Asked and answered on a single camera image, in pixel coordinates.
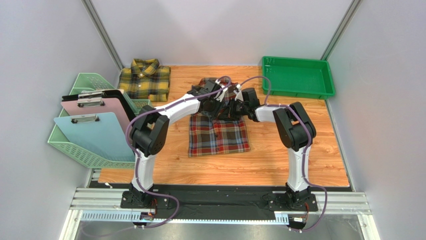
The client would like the red brown plaid shirt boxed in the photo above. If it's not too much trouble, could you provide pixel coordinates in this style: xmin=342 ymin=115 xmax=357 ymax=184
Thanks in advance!
xmin=187 ymin=77 xmax=251 ymax=158

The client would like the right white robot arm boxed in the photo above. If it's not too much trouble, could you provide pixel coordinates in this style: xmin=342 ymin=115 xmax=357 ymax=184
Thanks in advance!
xmin=219 ymin=88 xmax=317 ymax=208

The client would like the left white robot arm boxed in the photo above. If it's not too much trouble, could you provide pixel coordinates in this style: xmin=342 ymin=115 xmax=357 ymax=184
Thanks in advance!
xmin=125 ymin=79 xmax=231 ymax=198

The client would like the yellow plaid folded shirt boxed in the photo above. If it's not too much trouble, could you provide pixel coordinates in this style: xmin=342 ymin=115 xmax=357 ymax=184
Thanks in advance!
xmin=117 ymin=58 xmax=171 ymax=102

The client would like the green plastic tray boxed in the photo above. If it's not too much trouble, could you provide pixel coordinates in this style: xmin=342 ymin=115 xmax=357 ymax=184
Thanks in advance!
xmin=261 ymin=56 xmax=336 ymax=100

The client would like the blue clipboard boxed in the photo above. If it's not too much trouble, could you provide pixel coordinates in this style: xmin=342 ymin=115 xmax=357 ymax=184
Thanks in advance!
xmin=49 ymin=112 xmax=135 ymax=168

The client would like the mint green file organizer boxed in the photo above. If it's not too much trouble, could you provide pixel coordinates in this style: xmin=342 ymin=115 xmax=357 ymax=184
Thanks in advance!
xmin=47 ymin=73 xmax=151 ymax=169

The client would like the pink clipboard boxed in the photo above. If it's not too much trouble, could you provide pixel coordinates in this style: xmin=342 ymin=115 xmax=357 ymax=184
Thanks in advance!
xmin=61 ymin=97 xmax=135 ymax=132

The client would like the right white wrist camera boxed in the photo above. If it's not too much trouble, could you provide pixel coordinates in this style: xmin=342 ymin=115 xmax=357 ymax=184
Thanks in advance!
xmin=233 ymin=83 xmax=244 ymax=102

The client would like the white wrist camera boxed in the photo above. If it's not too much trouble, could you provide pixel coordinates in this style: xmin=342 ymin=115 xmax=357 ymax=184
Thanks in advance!
xmin=213 ymin=78 xmax=231 ymax=102
xmin=233 ymin=83 xmax=244 ymax=102

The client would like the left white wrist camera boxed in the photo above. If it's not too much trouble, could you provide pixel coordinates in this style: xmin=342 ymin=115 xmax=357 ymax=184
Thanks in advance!
xmin=213 ymin=78 xmax=231 ymax=102

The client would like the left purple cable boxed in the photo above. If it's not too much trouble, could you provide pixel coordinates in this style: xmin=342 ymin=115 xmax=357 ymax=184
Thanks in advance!
xmin=125 ymin=75 xmax=233 ymax=230

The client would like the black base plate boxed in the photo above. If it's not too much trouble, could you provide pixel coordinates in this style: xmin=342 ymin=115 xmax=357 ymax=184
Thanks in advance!
xmin=88 ymin=179 xmax=353 ymax=221

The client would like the aluminium rail frame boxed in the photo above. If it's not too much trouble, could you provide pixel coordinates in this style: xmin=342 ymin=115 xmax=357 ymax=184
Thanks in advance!
xmin=60 ymin=169 xmax=380 ymax=240

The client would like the left corner aluminium post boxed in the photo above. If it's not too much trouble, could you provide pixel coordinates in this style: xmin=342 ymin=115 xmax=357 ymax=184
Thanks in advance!
xmin=81 ymin=0 xmax=125 ymax=71

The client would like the corner aluminium post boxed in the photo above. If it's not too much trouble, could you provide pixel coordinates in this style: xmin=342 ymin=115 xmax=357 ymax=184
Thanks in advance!
xmin=321 ymin=0 xmax=363 ymax=61
xmin=81 ymin=0 xmax=125 ymax=71

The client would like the right corner aluminium post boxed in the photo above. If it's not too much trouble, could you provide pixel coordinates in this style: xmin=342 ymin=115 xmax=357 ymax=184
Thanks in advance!
xmin=321 ymin=0 xmax=363 ymax=61

